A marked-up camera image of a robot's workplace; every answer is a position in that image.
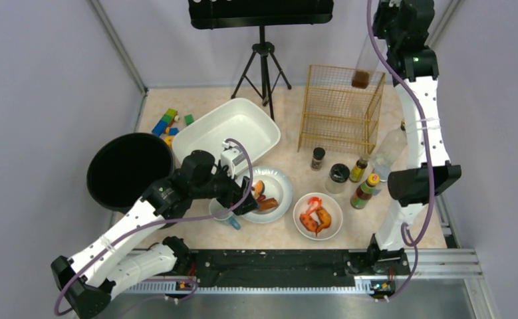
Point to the black round bin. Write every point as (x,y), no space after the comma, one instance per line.
(125,167)

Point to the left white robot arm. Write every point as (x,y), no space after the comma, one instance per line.
(92,278)

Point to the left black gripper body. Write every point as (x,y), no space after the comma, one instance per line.
(239,197)

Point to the green toy block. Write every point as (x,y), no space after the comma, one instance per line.
(189,119)

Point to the colourful toy block stack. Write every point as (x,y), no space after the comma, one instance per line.
(169,117)

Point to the black panel on tripod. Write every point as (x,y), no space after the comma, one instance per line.
(256,13)

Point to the white rectangular basin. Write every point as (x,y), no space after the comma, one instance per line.
(239,119)

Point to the gold wire rack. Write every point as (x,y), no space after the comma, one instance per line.
(337,115)

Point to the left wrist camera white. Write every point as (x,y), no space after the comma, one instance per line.
(234,160)

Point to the red shrimp toy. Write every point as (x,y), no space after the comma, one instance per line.
(314,203)

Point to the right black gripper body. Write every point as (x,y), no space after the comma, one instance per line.
(383,12)

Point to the clear glass oil bottle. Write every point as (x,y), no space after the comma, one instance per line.
(388,152)

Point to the black tripod stand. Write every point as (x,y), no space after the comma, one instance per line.
(263,50)

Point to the white mug blue handle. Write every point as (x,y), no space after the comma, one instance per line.
(222,216)

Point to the small yellow oil bottle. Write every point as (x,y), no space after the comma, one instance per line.
(359,168)

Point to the small black spice shaker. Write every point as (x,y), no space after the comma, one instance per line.
(317,158)

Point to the white fluted plate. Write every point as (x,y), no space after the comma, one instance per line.
(277,186)

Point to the fried chicken wing toy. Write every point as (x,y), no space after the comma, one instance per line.
(324,218)

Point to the red sauce bottle yellow cap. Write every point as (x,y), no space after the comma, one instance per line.
(365,191)

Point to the white floral bowl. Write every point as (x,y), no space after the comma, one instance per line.
(330,205)

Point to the black lid glass jar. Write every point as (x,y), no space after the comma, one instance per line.
(337,177)

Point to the salmon slice toy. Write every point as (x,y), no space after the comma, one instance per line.
(258,189)

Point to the glass bottle brown liquid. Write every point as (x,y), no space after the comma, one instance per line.
(365,66)

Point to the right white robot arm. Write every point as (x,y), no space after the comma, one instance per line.
(429,169)

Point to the fried chicken piece toy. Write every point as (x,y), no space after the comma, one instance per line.
(308,222)

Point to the brown sausage roll toy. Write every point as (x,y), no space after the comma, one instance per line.
(268,204)

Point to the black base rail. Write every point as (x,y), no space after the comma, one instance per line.
(291,268)

